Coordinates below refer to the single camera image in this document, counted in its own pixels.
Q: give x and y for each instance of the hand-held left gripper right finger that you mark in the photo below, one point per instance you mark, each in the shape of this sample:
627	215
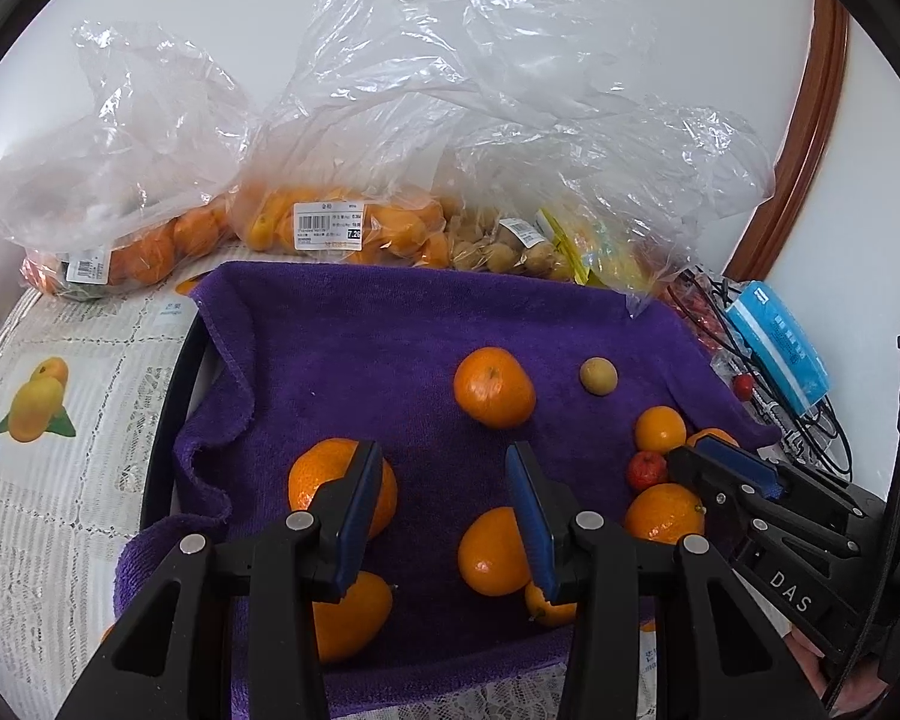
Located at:
532	517

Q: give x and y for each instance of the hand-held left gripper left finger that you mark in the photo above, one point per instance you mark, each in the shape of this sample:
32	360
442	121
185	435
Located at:
356	517

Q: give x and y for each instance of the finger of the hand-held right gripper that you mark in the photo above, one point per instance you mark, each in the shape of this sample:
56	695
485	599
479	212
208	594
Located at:
742	469
720	495

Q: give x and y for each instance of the small orange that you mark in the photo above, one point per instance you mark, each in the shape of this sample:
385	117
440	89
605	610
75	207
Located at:
544	611
720	435
660	429

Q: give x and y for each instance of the large orange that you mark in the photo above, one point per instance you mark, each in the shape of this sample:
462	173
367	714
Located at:
656	517
487	551
352	622
315	472
494	388

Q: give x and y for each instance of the small red fruit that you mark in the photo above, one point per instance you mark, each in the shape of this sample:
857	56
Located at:
647	471
742	386

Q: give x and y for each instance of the small brown round fruit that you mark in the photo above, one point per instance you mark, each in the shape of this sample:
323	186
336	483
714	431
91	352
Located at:
598	375

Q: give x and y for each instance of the black tray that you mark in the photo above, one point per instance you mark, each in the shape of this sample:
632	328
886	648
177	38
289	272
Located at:
166	420

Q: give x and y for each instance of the bag of red fruits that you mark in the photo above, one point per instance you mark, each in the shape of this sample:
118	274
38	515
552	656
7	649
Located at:
701	315

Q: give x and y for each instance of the person's right hand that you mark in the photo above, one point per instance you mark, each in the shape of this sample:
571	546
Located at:
806	652

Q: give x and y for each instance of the blue tissue pack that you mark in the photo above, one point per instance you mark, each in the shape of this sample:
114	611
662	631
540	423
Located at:
780	345

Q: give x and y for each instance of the purple towel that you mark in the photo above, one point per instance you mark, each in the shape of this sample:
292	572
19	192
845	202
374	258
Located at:
360	360

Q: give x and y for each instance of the yellow snack packet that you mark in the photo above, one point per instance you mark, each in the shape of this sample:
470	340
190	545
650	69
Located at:
607	255

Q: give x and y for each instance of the clear bag of brown longans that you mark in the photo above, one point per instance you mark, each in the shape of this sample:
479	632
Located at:
510	251

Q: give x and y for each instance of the clear bag of kumquats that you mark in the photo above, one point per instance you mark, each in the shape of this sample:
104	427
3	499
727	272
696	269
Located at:
390	232

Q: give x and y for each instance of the clear bag of tangerines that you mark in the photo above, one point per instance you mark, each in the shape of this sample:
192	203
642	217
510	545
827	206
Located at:
142	247

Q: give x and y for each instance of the brown wooden door frame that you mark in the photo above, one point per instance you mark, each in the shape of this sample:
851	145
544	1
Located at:
795	142

